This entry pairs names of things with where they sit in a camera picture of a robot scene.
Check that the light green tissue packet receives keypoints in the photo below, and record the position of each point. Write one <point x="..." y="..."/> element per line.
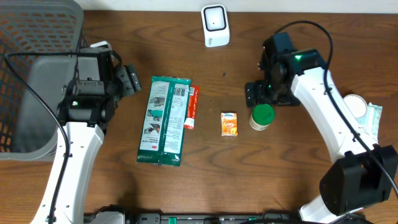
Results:
<point x="370" y="121"/>

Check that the white barcode scanner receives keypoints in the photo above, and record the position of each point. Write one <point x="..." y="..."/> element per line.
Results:
<point x="215" y="25"/>

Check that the red stick sachet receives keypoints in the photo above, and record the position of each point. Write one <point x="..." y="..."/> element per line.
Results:
<point x="192" y="107"/>

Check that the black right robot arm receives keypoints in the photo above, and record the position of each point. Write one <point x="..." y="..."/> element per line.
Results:
<point x="362" y="171"/>

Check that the green lid jar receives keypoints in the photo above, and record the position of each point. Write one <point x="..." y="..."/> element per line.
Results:
<point x="261" y="117"/>

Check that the grey plastic mesh basket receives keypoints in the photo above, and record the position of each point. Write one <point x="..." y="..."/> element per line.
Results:
<point x="38" y="41"/>

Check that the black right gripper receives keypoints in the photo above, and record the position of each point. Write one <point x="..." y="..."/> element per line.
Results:
<point x="263" y="96"/>

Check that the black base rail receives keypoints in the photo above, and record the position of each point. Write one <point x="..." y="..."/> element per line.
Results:
<point x="156" y="218"/>

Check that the tall green white packet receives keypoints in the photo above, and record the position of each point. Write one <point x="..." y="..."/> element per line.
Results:
<point x="163" y="127"/>

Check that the white tub container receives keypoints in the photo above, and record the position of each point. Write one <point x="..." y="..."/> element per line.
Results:
<point x="356" y="104"/>

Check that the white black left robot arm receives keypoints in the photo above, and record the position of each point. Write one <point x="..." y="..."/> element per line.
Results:
<point x="88" y="104"/>

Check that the orange snack packet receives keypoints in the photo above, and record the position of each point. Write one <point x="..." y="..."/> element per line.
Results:
<point x="229" y="124"/>

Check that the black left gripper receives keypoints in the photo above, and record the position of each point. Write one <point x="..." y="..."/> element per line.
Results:
<point x="129" y="77"/>

